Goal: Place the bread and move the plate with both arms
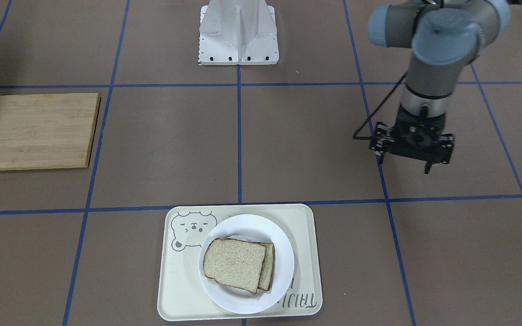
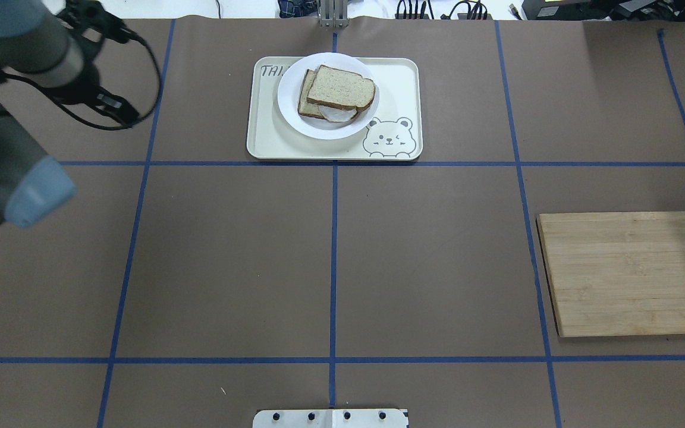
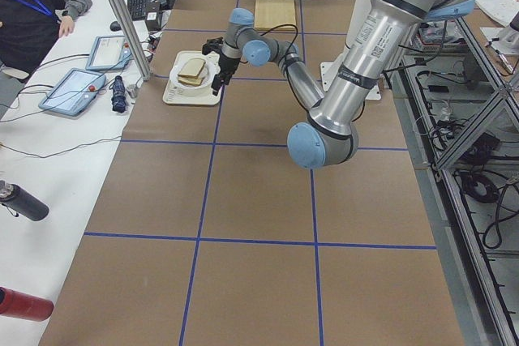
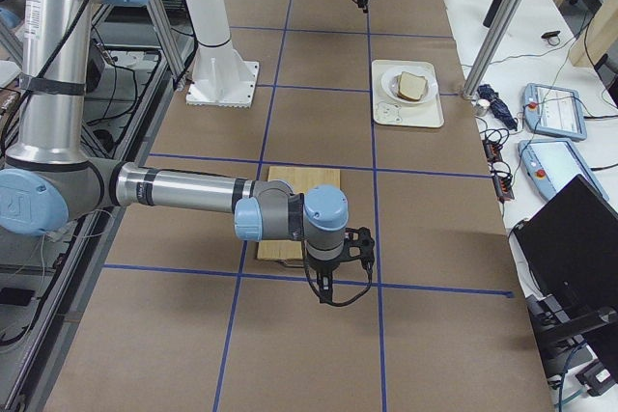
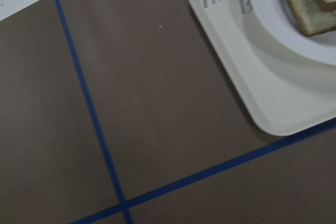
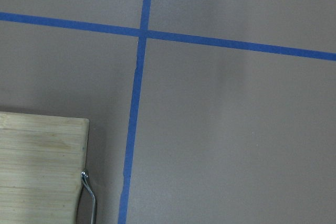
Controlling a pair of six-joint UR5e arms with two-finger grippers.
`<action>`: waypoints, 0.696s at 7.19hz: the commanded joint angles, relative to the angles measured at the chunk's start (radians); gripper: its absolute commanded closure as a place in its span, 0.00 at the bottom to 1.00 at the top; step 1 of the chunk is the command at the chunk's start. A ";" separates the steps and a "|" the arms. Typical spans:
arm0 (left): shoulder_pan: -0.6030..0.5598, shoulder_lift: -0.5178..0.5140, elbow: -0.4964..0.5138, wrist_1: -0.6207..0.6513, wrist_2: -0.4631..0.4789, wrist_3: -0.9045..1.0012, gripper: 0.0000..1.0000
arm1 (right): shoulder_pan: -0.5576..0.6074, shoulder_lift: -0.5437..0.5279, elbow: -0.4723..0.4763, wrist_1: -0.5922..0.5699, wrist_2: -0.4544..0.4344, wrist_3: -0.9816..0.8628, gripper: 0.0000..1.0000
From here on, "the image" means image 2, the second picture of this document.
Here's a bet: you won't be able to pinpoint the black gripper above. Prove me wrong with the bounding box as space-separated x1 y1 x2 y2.
51 65 140 127

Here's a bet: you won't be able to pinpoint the white round plate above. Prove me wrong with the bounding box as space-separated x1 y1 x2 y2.
276 52 379 140

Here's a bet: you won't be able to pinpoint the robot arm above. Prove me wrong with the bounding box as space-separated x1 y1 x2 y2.
0 1 152 228

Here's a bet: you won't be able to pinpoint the bottom bread slice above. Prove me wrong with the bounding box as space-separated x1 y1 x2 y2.
297 70 359 124

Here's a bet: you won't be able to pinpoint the bread slice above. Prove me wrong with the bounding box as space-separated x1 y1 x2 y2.
297 70 359 124
306 65 377 111

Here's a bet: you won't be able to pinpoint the top bread slice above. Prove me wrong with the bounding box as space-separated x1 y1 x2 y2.
306 65 377 111

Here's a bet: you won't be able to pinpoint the cream bear serving tray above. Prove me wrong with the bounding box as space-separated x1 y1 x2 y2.
246 56 424 162

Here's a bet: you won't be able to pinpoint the bamboo cutting board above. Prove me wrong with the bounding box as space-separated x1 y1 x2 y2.
536 211 685 338

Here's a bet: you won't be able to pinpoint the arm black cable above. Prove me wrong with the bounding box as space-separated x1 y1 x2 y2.
4 33 163 131

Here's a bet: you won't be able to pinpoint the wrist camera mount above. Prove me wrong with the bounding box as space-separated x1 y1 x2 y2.
55 1 133 44

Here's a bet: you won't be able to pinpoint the aluminium frame post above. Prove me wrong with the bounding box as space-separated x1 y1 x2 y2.
316 0 350 30

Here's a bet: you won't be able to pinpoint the white camera mast base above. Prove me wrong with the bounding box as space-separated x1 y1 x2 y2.
252 408 410 427

